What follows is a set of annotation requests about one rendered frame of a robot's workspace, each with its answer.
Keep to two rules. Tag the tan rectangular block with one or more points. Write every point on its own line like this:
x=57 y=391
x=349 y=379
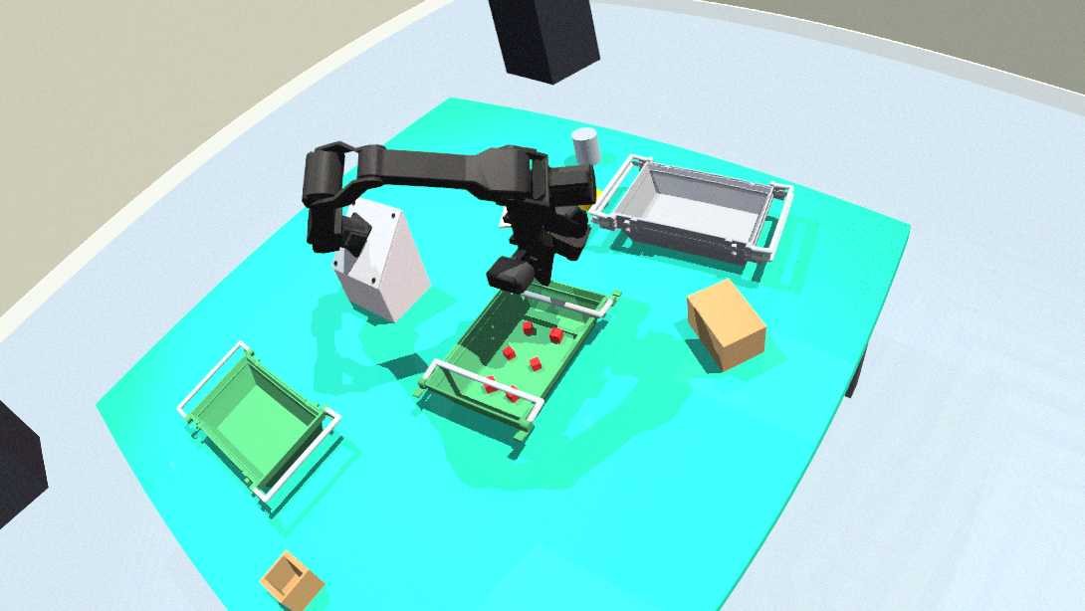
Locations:
x=725 y=322

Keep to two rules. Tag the yellow cylinder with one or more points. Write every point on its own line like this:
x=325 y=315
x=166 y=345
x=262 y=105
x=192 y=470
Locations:
x=587 y=207

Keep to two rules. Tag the green plastic tray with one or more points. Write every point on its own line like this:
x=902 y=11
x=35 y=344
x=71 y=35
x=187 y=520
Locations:
x=499 y=325

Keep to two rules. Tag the brown open-top box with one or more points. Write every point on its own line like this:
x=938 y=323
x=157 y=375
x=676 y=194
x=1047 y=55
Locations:
x=293 y=584

